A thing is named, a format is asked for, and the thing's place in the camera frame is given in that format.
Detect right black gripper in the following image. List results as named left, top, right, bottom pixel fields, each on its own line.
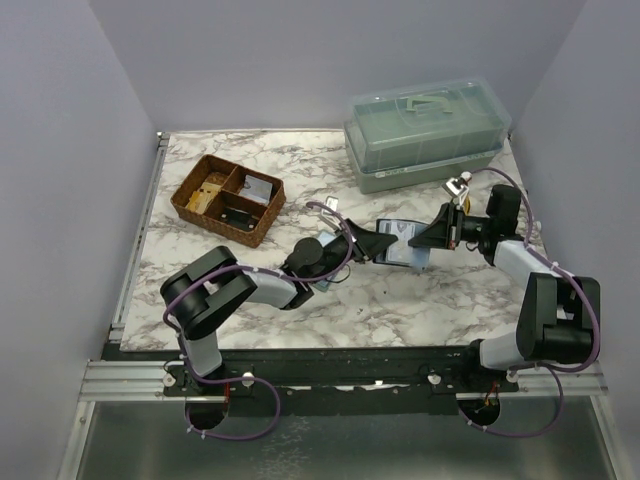
left=409, top=204, right=493, bottom=251

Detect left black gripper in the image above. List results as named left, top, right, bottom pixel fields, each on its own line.
left=309, top=219, right=397, bottom=286

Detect black leather card holder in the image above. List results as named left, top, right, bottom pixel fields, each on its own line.
left=373, top=219, right=430, bottom=272

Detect white VIP card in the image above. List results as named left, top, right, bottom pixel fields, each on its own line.
left=239, top=175, right=273, bottom=205

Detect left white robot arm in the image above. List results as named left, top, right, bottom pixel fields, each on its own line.
left=160, top=220, right=398, bottom=395

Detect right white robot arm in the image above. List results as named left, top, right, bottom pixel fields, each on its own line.
left=408, top=177, right=600, bottom=392

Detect gold cards in basket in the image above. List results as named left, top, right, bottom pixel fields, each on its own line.
left=186, top=182, right=221, bottom=215

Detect green plastic storage box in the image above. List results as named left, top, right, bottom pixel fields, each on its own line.
left=343, top=78, right=511, bottom=194

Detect black item in basket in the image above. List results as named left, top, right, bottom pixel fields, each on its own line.
left=220, top=208, right=258, bottom=232

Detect brown woven divided basket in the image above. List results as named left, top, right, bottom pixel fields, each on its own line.
left=170, top=154, right=286, bottom=248

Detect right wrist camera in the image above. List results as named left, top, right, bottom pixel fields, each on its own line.
left=443, top=171, right=472, bottom=207

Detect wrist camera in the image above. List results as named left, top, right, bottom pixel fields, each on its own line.
left=320, top=196, right=340, bottom=230
left=443, top=171, right=472, bottom=207

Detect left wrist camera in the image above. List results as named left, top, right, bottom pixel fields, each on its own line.
left=320, top=196, right=340, bottom=230

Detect black metal base rail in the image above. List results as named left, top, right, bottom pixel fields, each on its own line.
left=102, top=345, right=518, bottom=417

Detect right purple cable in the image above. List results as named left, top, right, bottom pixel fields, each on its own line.
left=459, top=167, right=601, bottom=436

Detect purple cable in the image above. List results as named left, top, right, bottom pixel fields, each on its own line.
left=163, top=201, right=354, bottom=441
left=459, top=167, right=601, bottom=436

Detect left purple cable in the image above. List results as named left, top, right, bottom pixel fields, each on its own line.
left=163, top=201, right=354, bottom=441

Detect aluminium frame rail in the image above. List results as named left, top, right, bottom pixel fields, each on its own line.
left=107, top=132, right=171, bottom=344

